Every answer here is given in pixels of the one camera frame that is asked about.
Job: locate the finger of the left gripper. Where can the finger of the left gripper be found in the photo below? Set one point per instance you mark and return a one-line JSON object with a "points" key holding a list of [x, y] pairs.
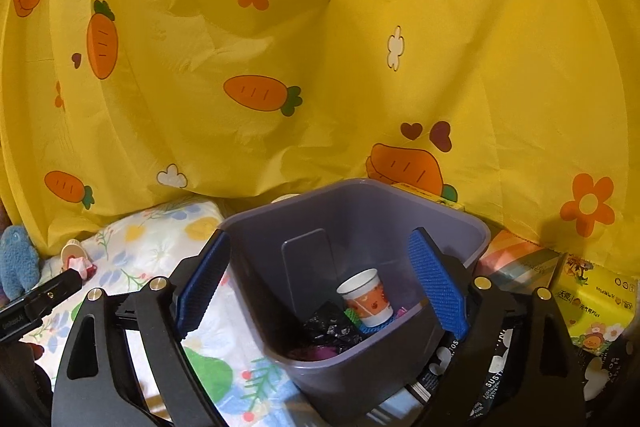
{"points": [[27, 312]]}

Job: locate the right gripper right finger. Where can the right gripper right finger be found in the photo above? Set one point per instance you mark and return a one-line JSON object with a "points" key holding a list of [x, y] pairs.
{"points": [[514, 364]]}

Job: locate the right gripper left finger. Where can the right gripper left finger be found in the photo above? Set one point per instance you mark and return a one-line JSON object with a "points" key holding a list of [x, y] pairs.
{"points": [[96, 383]]}

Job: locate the small white paper cup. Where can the small white paper cup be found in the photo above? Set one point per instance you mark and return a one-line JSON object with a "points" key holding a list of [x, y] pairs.
{"points": [[73, 249]]}

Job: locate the orange printed paper cup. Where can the orange printed paper cup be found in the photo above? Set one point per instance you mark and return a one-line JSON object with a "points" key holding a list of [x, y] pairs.
{"points": [[364, 294]]}

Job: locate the black plastic bag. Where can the black plastic bag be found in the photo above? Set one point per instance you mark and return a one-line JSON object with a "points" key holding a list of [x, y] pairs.
{"points": [[329, 326]]}

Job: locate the grey plastic trash bin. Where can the grey plastic trash bin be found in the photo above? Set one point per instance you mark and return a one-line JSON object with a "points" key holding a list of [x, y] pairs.
{"points": [[288, 258]]}

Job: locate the blue knitted strip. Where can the blue knitted strip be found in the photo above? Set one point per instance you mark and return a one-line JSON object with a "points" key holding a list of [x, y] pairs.
{"points": [[368, 331]]}

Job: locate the blue plush monster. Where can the blue plush monster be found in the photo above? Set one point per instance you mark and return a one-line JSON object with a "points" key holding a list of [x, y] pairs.
{"points": [[19, 262]]}

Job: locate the rainbow striped box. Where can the rainbow striped box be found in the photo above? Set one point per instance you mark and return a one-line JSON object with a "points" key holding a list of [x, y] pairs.
{"points": [[516, 265]]}

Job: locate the yellow tissue pack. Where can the yellow tissue pack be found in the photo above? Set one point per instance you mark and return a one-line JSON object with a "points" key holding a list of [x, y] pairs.
{"points": [[597, 305]]}

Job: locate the yellow carrot print curtain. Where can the yellow carrot print curtain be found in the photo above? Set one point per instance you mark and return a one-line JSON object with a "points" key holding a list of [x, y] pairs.
{"points": [[525, 111]]}

